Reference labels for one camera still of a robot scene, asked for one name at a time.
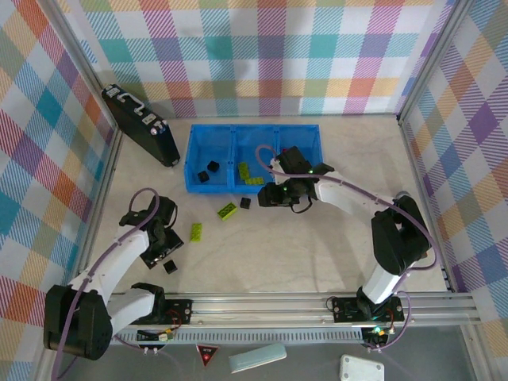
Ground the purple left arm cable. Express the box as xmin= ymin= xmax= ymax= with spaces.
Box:
xmin=50 ymin=187 xmax=162 ymax=381

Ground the blue three-compartment bin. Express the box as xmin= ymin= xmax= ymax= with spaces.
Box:
xmin=183 ymin=123 xmax=325 ymax=195

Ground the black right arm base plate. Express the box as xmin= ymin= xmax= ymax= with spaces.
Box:
xmin=331 ymin=295 xmax=406 ymax=323

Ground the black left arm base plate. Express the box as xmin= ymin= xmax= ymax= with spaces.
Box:
xmin=121 ymin=297 xmax=194 ymax=325

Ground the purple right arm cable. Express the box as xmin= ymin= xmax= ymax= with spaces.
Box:
xmin=256 ymin=144 xmax=437 ymax=354

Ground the black controller board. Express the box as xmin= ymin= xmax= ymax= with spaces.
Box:
xmin=363 ymin=325 xmax=396 ymax=346
xmin=137 ymin=327 xmax=178 ymax=344

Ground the red triangle sign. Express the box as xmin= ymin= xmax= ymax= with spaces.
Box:
xmin=196 ymin=344 xmax=220 ymax=368

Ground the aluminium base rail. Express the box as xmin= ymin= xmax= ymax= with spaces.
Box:
xmin=41 ymin=291 xmax=483 ymax=330

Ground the black briefcase silver handle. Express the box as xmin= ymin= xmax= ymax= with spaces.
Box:
xmin=101 ymin=83 xmax=182 ymax=167

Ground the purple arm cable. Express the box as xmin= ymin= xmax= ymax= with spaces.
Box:
xmin=50 ymin=187 xmax=162 ymax=381
xmin=256 ymin=144 xmax=437 ymax=354

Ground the white square plate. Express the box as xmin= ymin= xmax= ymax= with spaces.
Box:
xmin=339 ymin=354 xmax=386 ymax=381

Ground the slotted grey cable duct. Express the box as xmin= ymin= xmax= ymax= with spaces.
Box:
xmin=63 ymin=331 xmax=366 ymax=346

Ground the pale blue-grey block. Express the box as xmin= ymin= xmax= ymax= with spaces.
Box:
xmin=228 ymin=343 xmax=287 ymax=374

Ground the plaid fabric backdrop panel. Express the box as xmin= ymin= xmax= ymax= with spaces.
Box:
xmin=59 ymin=0 xmax=465 ymax=119
xmin=400 ymin=0 xmax=508 ymax=358
xmin=0 ymin=0 xmax=120 ymax=381

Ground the aluminium side rail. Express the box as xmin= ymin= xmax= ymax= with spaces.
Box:
xmin=398 ymin=114 xmax=457 ymax=293
xmin=39 ymin=129 xmax=124 ymax=294

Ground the aluminium frame post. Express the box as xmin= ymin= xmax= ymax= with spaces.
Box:
xmin=37 ymin=0 xmax=122 ymax=134
xmin=396 ymin=0 xmax=479 ymax=120

